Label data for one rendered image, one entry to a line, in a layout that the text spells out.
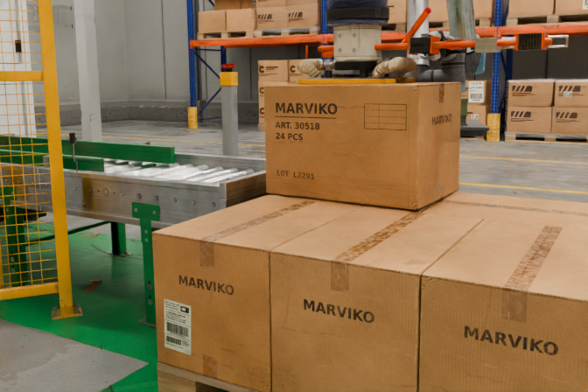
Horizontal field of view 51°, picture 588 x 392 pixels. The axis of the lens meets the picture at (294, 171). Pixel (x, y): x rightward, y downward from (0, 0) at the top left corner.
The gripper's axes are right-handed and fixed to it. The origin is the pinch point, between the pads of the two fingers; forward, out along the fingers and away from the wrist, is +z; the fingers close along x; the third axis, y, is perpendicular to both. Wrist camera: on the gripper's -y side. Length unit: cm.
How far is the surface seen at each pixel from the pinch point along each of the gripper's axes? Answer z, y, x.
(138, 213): 35, 105, -62
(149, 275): 34, 101, -87
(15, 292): 58, 152, -96
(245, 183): 22, 62, -49
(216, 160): -30, 115, -50
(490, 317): 79, -40, -61
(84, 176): 35, 134, -50
